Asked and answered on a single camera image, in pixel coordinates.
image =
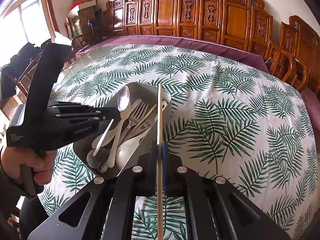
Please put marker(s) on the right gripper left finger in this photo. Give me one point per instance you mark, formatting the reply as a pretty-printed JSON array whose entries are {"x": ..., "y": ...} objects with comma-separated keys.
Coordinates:
[{"x": 102, "y": 210}]

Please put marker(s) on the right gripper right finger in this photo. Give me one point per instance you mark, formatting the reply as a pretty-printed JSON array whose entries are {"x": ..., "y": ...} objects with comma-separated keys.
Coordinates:
[{"x": 215, "y": 208}]

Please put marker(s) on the light wooden chopstick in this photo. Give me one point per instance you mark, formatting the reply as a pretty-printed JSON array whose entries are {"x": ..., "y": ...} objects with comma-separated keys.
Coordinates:
[{"x": 159, "y": 176}]

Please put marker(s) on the cream plastic fork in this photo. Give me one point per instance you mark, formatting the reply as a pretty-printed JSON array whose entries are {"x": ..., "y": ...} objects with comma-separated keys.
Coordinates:
[{"x": 112, "y": 133}]

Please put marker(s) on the metal spoon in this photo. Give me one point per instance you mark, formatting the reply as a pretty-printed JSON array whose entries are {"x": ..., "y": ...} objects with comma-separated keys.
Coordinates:
[
  {"x": 94, "y": 161},
  {"x": 124, "y": 107}
]

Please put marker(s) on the metal slotted spatula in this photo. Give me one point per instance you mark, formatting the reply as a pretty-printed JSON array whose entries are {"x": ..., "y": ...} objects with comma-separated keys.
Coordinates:
[{"x": 148, "y": 123}]

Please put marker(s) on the metal fork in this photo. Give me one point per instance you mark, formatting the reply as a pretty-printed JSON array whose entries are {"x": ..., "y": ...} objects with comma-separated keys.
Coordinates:
[{"x": 136, "y": 116}]

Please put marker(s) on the dark wooden chopstick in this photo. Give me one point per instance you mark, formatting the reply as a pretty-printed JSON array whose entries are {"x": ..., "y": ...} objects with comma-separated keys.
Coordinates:
[{"x": 141, "y": 121}]

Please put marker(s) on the person's left hand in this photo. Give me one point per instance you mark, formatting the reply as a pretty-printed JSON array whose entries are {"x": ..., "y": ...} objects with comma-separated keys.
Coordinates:
[{"x": 12, "y": 158}]

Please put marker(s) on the grey utensil tray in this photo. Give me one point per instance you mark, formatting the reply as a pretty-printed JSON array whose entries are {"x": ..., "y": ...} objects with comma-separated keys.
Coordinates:
[{"x": 147, "y": 94}]

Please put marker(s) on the wooden dining chair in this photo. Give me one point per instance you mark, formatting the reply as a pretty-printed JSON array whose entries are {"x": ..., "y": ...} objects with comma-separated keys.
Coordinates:
[{"x": 19, "y": 64}]

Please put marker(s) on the palm leaf tablecloth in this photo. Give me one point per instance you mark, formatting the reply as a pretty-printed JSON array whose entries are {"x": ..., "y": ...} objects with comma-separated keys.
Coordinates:
[{"x": 228, "y": 119}]

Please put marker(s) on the stacked cardboard boxes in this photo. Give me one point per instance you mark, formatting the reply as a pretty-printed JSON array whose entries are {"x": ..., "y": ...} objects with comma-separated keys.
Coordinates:
[{"x": 79, "y": 15}]

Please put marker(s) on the purple armchair cushion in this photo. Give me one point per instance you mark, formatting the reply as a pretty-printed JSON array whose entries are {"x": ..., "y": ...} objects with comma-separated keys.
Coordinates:
[{"x": 313, "y": 107}]

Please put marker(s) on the carved wooden armchair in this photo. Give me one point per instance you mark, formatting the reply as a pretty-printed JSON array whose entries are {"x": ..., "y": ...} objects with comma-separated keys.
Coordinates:
[{"x": 302, "y": 42}]

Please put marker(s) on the carved wooden sofa bench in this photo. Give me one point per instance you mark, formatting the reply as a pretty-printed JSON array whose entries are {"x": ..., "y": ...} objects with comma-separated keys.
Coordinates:
[{"x": 240, "y": 24}]

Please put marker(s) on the window with wooden frame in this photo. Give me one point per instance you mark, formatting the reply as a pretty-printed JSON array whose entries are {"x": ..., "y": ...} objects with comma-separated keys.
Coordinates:
[{"x": 25, "y": 21}]

